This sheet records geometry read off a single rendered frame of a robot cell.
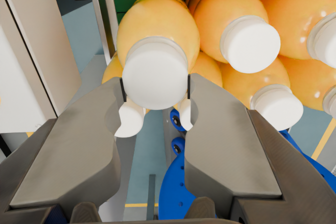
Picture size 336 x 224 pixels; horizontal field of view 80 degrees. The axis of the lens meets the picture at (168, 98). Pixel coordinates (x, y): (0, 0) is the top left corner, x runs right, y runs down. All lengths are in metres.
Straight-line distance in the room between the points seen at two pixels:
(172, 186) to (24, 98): 0.23
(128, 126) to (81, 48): 1.25
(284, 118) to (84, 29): 1.27
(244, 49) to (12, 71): 0.19
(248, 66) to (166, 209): 0.23
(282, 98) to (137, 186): 2.15
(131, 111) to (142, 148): 1.67
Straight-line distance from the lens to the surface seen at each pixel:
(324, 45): 0.20
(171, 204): 0.33
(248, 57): 0.17
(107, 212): 0.65
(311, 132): 2.11
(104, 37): 0.30
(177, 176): 0.35
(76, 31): 1.40
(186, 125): 0.19
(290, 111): 0.21
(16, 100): 0.23
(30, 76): 0.22
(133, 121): 0.19
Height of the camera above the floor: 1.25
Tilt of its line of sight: 57 degrees down
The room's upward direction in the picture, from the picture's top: 179 degrees clockwise
